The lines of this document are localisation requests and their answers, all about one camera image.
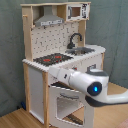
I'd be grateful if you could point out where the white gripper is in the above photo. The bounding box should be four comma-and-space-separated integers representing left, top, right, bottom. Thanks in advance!
49, 67, 74, 82

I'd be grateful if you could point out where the small metal pot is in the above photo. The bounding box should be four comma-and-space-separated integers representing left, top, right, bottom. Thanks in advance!
71, 47, 91, 55

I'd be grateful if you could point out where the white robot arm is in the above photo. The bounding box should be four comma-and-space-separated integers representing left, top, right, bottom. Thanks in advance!
49, 67, 128, 107

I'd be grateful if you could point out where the wooden toy kitchen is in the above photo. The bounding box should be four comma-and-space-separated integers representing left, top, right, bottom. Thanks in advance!
22, 2, 105, 128

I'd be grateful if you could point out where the white oven door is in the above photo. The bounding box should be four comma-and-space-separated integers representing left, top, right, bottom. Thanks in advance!
49, 86, 94, 128

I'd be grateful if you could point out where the black toy stovetop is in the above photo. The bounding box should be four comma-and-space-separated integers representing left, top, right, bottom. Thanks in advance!
34, 53, 70, 66

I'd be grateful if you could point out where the grey toy sink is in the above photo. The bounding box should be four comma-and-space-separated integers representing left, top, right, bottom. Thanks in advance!
66, 47, 94, 56

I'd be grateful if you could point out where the black toy faucet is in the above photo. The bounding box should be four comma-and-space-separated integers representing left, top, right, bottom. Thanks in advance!
67, 33, 82, 49

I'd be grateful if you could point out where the white cabinet door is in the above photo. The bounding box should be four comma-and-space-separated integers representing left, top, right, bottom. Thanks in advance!
79, 55, 103, 97

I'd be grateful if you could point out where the grey range hood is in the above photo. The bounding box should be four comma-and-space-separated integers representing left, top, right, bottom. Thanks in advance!
35, 5, 64, 27

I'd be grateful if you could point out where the toy microwave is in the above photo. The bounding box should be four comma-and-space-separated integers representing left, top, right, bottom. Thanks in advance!
67, 3, 90, 20

